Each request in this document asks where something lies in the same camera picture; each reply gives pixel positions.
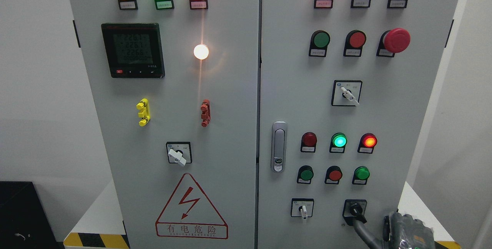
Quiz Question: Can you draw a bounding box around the black rotary knob switch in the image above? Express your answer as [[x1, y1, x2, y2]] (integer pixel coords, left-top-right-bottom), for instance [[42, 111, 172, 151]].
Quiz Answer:
[[342, 199, 367, 226]]

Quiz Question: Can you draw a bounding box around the red terminal connector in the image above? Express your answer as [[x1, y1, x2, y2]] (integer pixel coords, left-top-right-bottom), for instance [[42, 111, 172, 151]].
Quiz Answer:
[[200, 100, 211, 128]]

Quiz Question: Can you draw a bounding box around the dark red indicator middle left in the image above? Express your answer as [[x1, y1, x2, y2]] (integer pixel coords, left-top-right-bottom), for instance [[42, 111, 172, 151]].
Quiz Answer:
[[300, 132, 317, 153]]

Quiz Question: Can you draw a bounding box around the white lit indicator light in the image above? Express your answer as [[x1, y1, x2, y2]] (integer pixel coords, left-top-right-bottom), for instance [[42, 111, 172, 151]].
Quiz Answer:
[[193, 44, 209, 60]]

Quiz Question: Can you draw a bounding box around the green push button lower left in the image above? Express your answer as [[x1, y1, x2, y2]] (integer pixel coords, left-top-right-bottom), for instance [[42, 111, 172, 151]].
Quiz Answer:
[[297, 165, 314, 184]]

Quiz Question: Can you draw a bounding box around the left grey cabinet door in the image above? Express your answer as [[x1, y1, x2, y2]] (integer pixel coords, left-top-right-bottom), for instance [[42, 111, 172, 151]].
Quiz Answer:
[[70, 0, 259, 249]]

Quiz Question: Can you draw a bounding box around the grey cabinet door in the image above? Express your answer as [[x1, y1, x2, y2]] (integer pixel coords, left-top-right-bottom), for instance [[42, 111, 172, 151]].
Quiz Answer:
[[70, 0, 259, 249], [257, 0, 457, 249]]

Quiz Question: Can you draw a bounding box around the green lit indicator middle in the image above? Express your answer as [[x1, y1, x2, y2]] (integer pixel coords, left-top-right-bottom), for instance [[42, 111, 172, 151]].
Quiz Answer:
[[329, 132, 347, 153]]

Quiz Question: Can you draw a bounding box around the yellow terminal connector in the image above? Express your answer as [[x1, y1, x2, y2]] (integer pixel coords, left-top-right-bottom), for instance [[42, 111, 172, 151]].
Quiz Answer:
[[136, 98, 151, 127]]

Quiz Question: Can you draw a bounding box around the green push button upper row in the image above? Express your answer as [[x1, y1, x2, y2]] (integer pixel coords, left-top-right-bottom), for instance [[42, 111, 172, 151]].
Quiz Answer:
[[309, 30, 331, 58]]

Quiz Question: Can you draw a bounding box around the red push button lower middle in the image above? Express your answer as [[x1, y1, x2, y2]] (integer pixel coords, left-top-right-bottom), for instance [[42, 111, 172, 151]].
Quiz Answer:
[[324, 166, 343, 184]]

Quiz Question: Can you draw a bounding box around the right grey cabinet door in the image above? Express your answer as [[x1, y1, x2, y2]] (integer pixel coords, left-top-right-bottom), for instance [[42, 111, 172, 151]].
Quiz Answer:
[[257, 0, 457, 249]]

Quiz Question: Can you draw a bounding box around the red electric hazard warning sticker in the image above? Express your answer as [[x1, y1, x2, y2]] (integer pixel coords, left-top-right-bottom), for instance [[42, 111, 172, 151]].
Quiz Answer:
[[155, 173, 228, 239]]

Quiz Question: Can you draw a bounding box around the red indicator middle right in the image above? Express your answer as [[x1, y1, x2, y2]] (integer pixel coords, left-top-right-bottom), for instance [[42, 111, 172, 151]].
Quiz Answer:
[[358, 133, 377, 153]]

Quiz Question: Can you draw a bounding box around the black digital power meter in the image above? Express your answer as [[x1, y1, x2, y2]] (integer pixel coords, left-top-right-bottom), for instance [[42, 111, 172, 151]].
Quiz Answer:
[[101, 23, 165, 78]]

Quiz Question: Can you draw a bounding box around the red push button upper row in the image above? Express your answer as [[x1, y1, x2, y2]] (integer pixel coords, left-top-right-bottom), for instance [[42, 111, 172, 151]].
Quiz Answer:
[[343, 30, 367, 57]]

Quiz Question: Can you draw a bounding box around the green button lower right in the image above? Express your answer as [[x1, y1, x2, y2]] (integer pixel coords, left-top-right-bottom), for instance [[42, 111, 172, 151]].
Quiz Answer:
[[352, 166, 370, 185]]

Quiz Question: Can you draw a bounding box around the red emergency stop mushroom button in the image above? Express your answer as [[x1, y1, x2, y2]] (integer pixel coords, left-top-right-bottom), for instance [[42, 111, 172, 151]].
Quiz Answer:
[[376, 27, 411, 58]]

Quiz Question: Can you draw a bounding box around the white platform with hazard stripes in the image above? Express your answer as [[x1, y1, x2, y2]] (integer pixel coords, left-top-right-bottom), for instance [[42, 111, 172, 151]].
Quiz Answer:
[[61, 181, 461, 249]]

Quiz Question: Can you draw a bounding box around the black box lower left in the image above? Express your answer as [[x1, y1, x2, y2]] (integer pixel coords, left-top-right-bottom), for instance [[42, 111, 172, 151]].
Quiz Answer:
[[0, 181, 58, 249]]

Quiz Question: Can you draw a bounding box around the silver door handle lock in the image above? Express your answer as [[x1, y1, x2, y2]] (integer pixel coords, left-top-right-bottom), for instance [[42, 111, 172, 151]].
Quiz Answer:
[[271, 121, 288, 173]]

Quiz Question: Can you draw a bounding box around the white selector switch left door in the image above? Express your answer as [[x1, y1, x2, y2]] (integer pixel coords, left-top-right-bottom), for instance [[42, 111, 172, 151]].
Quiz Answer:
[[166, 141, 192, 167]]

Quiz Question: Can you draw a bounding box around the white selector switch right upper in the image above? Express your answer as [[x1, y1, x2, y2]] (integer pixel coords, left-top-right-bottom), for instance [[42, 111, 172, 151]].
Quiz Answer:
[[331, 80, 362, 106]]

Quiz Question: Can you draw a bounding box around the white selector switch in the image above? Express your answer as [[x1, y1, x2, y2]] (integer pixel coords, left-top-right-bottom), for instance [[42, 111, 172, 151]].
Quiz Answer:
[[290, 198, 314, 222], [331, 80, 362, 106]]

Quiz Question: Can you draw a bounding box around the white selector switch bottom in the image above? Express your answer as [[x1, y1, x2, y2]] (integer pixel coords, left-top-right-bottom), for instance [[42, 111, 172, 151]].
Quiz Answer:
[[290, 198, 314, 222]]

